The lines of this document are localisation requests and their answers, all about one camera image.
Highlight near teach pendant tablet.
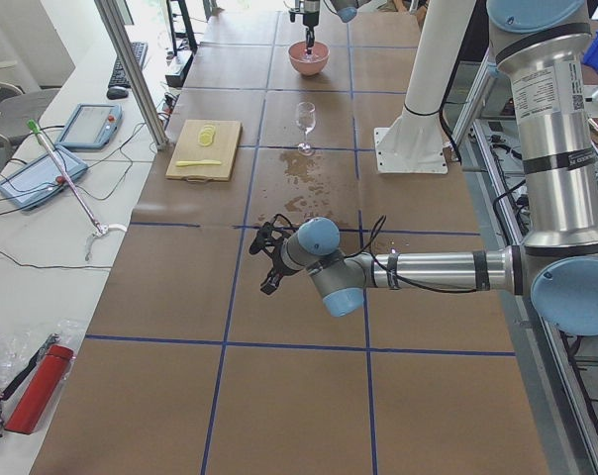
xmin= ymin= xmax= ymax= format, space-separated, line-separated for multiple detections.
xmin=0 ymin=146 xmax=88 ymax=211

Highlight black keyboard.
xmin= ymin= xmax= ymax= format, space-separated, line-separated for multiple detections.
xmin=107 ymin=41 xmax=150 ymax=86

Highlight wooden cutting board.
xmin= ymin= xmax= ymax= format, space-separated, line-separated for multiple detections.
xmin=165 ymin=120 xmax=242 ymax=181

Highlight pink bowl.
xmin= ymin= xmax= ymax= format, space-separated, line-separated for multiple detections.
xmin=288 ymin=42 xmax=330 ymax=76

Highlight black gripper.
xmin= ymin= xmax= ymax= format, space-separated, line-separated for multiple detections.
xmin=301 ymin=0 xmax=320 ymax=54
xmin=260 ymin=244 xmax=298 ymax=295

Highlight clear plastic bag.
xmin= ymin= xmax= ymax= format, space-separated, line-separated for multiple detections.
xmin=0 ymin=319 xmax=87 ymax=438

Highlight metal rod green tip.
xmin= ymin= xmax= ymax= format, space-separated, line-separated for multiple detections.
xmin=27 ymin=119 xmax=128 ymax=262

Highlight clear ice cubes pile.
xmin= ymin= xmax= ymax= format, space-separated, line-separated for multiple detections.
xmin=297 ymin=48 xmax=322 ymax=62

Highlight red cylinder bottle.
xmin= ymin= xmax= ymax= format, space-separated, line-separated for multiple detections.
xmin=4 ymin=344 xmax=74 ymax=434

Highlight black computer mouse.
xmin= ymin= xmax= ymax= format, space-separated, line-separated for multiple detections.
xmin=106 ymin=86 xmax=129 ymax=100

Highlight yellow plastic knife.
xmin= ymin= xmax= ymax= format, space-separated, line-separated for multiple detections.
xmin=175 ymin=159 xmax=223 ymax=167

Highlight aluminium frame post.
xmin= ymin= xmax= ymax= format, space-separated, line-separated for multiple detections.
xmin=94 ymin=0 xmax=169 ymax=151

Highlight far teach pendant tablet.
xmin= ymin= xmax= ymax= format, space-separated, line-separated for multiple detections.
xmin=55 ymin=104 xmax=123 ymax=151

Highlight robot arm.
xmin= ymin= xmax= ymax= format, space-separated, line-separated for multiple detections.
xmin=289 ymin=0 xmax=360 ymax=54
xmin=249 ymin=1 xmax=598 ymax=335

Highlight grey office chair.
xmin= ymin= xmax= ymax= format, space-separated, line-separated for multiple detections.
xmin=0 ymin=60 xmax=60 ymax=163

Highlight teach pendant tablet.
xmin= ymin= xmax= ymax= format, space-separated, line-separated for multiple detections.
xmin=55 ymin=104 xmax=123 ymax=151
xmin=0 ymin=146 xmax=88 ymax=211

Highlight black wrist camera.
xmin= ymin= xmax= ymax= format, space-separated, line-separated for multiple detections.
xmin=249 ymin=222 xmax=286 ymax=257
xmin=288 ymin=0 xmax=304 ymax=23

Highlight clear wine glass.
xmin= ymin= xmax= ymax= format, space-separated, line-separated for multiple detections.
xmin=295 ymin=102 xmax=316 ymax=156

